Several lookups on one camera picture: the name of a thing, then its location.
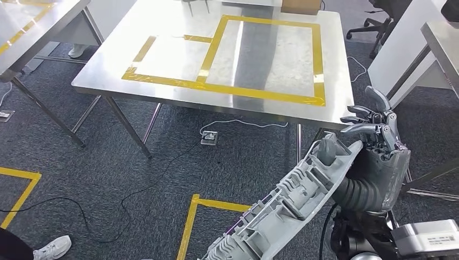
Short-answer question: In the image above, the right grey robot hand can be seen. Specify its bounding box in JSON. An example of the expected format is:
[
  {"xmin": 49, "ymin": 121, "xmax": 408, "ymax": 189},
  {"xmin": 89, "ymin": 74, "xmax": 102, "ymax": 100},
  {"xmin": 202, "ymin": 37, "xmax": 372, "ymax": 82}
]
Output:
[{"xmin": 339, "ymin": 86, "xmax": 412, "ymax": 215}]

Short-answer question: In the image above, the silver wheel hubcap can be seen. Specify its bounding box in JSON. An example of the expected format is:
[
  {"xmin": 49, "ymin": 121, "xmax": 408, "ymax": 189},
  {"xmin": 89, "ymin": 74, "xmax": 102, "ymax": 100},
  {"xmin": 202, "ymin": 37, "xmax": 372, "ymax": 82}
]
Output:
[{"xmin": 198, "ymin": 132, "xmax": 364, "ymax": 260}]

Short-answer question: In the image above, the white desk panel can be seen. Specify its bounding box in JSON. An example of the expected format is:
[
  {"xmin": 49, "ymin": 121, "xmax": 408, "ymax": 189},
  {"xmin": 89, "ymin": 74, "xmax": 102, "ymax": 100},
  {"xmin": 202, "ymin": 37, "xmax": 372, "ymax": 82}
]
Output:
[
  {"xmin": 54, "ymin": 0, "xmax": 137, "ymax": 48},
  {"xmin": 367, "ymin": 0, "xmax": 453, "ymax": 109}
]

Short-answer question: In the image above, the black office chair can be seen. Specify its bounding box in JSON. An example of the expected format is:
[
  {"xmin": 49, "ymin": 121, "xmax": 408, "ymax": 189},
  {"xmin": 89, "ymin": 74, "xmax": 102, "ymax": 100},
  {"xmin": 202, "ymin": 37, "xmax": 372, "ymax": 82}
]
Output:
[{"xmin": 345, "ymin": 0, "xmax": 414, "ymax": 61}]

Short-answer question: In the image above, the grey floor socket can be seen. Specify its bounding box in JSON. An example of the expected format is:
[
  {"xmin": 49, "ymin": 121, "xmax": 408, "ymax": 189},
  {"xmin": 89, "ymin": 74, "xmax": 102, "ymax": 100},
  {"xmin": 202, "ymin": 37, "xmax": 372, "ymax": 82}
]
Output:
[
  {"xmin": 0, "ymin": 109, "xmax": 16, "ymax": 124},
  {"xmin": 199, "ymin": 131, "xmax": 219, "ymax": 146}
]

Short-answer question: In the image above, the brown cardboard box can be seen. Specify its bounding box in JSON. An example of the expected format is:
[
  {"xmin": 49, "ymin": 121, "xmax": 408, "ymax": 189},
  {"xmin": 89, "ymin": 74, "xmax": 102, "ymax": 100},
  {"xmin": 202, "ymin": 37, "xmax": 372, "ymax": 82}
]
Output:
[{"xmin": 280, "ymin": 0, "xmax": 323, "ymax": 16}]

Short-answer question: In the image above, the yellow floor tape outline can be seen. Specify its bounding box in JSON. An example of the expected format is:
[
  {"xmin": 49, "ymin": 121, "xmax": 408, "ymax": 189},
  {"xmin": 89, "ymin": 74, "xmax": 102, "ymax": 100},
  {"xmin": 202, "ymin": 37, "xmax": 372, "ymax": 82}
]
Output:
[
  {"xmin": 176, "ymin": 193, "xmax": 252, "ymax": 260},
  {"xmin": 0, "ymin": 166, "xmax": 43, "ymax": 230}
]

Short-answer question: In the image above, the person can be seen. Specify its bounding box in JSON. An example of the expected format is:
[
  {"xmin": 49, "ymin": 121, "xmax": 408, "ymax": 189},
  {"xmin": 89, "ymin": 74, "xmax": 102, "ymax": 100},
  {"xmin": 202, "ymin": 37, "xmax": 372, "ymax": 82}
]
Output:
[
  {"xmin": 0, "ymin": 227, "xmax": 73, "ymax": 260},
  {"xmin": 67, "ymin": 43, "xmax": 89, "ymax": 59}
]

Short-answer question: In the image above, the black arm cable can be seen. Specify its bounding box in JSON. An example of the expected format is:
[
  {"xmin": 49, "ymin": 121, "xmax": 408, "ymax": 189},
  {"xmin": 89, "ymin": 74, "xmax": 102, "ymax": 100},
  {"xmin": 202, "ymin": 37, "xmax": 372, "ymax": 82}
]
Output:
[{"xmin": 318, "ymin": 203, "xmax": 339, "ymax": 260}]

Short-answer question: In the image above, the white floor cable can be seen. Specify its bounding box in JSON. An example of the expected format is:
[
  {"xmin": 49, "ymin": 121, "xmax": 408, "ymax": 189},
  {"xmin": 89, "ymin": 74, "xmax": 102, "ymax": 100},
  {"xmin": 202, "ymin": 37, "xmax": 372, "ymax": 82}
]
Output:
[
  {"xmin": 346, "ymin": 55, "xmax": 369, "ymax": 84},
  {"xmin": 199, "ymin": 119, "xmax": 290, "ymax": 137}
]

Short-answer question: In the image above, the black floor cable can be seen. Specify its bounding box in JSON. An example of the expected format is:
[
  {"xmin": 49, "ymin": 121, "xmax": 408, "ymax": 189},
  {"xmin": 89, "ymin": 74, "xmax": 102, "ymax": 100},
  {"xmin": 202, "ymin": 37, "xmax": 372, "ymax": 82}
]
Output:
[{"xmin": 0, "ymin": 137, "xmax": 206, "ymax": 245}]

